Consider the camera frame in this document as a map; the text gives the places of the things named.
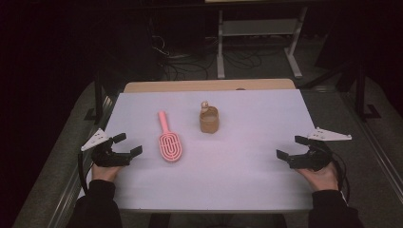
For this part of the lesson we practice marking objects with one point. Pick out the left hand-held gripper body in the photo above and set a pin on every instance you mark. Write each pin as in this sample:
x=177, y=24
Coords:
x=109, y=158

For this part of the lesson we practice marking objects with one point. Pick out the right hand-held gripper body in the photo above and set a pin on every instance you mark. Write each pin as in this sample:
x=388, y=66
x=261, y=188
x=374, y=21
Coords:
x=312, y=160

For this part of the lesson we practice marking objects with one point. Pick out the pink hairbrush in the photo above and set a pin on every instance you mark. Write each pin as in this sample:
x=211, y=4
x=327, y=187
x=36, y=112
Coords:
x=170, y=147

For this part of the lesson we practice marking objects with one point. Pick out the brown cup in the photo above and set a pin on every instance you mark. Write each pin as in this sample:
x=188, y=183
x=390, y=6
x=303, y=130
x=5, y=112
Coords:
x=209, y=125

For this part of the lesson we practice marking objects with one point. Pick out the person's left hand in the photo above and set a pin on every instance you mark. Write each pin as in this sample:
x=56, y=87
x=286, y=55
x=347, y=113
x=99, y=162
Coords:
x=104, y=173

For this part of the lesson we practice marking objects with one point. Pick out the person's right hand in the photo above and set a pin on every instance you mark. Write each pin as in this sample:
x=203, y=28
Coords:
x=323, y=180

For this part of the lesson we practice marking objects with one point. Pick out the black metal stand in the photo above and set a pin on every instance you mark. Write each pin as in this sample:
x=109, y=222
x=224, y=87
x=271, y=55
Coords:
x=360, y=91
x=99, y=98

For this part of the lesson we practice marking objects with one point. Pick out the white table mat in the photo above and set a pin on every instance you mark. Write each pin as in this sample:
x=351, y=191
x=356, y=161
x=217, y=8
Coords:
x=237, y=164

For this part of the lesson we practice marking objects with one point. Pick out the white metal stand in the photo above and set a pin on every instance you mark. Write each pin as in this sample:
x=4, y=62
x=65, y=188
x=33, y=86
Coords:
x=259, y=28

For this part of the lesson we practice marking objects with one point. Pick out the metal floor rail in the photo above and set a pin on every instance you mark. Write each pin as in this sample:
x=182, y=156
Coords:
x=65, y=205
x=385, y=163

